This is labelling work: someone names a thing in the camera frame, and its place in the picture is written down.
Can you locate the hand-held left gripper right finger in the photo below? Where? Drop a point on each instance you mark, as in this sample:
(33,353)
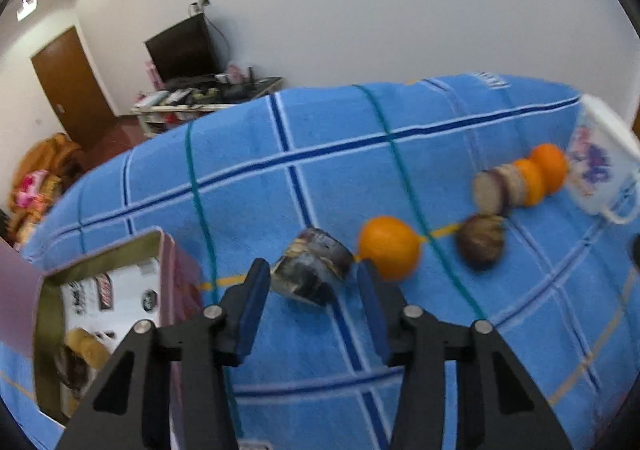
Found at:
(375,310)

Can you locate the pink floral cushion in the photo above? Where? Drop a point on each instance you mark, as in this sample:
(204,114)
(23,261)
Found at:
(31,190)

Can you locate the brown wooden door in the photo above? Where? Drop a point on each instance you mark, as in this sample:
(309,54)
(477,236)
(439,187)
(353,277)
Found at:
(70,84)

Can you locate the orange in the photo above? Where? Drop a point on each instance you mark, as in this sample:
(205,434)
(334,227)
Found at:
(390,247)
(532,182)
(550,167)

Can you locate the white television stand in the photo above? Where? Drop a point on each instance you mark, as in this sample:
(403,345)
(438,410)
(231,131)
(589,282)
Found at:
(200,104)

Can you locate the pink metal tin tray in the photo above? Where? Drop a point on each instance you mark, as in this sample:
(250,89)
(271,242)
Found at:
(177,280)

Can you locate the orange leather sofa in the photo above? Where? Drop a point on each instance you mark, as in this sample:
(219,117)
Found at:
(57,154)

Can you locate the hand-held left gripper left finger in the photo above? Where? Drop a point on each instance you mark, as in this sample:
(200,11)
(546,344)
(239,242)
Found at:
(250,315)

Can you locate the lilac cylindrical canister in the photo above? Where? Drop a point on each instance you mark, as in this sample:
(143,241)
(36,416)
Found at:
(17,300)

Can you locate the white wall socket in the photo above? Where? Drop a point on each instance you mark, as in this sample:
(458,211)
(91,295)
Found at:
(201,1)

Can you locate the small yellow kumquat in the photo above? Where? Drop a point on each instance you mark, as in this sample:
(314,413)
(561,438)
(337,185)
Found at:
(87,347)

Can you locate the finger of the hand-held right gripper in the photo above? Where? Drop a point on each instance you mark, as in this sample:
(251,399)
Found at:
(636,252)

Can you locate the black flat television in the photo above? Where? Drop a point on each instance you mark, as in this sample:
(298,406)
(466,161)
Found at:
(182,47)

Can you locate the white floral mug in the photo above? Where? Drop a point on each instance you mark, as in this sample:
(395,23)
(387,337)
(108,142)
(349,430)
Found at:
(600,149)

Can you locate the rectangular ceiling light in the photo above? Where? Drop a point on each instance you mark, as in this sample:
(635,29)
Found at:
(27,9)

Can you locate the purple-skinned cut yam piece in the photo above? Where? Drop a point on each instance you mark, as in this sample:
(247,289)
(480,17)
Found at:
(492,190)

